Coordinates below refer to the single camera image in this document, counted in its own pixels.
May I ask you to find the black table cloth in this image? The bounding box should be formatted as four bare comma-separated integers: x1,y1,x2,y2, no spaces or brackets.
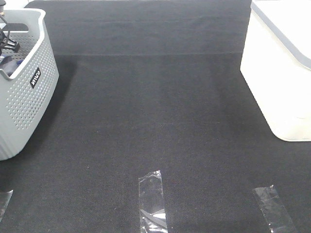
0,0,311,233

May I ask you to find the clear tape strip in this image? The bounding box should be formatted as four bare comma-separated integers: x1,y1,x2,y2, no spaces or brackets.
252,185,298,233
138,170,168,233
0,190,13,221

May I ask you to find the left clear tape strip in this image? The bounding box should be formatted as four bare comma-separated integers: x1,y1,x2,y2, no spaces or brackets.
0,190,13,221

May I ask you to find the grey towel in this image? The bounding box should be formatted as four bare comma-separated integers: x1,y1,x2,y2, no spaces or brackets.
0,56,23,76

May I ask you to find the middle clear tape strip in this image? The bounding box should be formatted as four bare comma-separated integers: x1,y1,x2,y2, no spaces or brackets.
138,170,168,233

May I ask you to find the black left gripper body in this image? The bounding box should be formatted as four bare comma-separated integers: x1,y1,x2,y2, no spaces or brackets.
0,29,20,52

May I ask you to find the cream woven storage box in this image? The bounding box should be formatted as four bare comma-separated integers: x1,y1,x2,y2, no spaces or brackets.
240,0,311,141

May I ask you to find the grey perforated laundry basket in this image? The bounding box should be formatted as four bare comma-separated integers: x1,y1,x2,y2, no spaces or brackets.
0,8,59,160

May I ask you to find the right clear tape strip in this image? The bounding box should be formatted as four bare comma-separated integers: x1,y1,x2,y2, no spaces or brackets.
252,185,298,233

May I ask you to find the black label on basket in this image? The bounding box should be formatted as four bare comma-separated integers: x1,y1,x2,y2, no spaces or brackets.
30,68,41,89

